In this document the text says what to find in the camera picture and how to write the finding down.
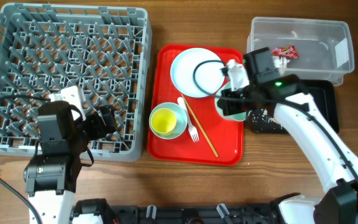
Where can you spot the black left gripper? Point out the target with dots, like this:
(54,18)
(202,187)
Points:
(100,130)

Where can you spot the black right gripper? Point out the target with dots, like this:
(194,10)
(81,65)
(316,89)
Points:
(230,108)

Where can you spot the green bowl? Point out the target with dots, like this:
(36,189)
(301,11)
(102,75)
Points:
(235,117)

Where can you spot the yellow plastic cup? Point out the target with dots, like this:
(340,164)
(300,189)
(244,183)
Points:
(163,121)

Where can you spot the light blue bowl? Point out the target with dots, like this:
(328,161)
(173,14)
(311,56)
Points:
(181,119)

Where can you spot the red snack wrapper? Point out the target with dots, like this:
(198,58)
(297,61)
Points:
(288,52)

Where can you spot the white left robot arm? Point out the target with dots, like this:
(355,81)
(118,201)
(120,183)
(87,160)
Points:
(51,175)

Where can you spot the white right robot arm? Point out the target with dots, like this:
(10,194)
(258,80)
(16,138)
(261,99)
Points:
(258,84)

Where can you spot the pile of rice waste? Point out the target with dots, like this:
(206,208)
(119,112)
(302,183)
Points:
(261,119)

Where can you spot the grey plastic dishwasher rack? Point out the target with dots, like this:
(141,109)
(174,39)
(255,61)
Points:
(45,48)

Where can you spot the black food waste tray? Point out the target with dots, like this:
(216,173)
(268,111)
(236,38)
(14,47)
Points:
(324,97)

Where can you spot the clear plastic waste bin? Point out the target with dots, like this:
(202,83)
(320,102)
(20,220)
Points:
(325,50)

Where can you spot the light blue round plate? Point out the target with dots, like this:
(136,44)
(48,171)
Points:
(209,75)

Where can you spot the wooden chopstick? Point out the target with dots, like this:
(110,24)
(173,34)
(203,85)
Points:
(200,126)

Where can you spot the white plastic fork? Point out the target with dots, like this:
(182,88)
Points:
(191,128)

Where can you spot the red plastic tray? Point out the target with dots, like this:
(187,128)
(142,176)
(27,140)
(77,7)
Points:
(226,136)

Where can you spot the crumpled white tissue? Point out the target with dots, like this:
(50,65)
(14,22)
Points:
(280,62)

